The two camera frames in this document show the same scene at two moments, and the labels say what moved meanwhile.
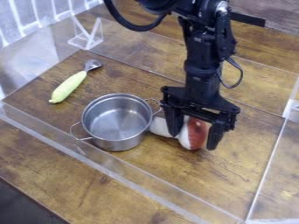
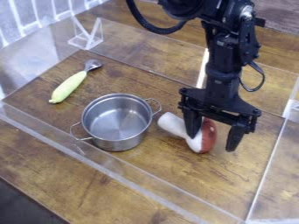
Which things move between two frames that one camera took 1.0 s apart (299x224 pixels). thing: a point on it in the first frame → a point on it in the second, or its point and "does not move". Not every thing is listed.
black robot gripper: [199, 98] → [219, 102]
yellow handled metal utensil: [68, 86] does not move
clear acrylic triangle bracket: [84, 39] does not move
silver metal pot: [116, 121] does not move
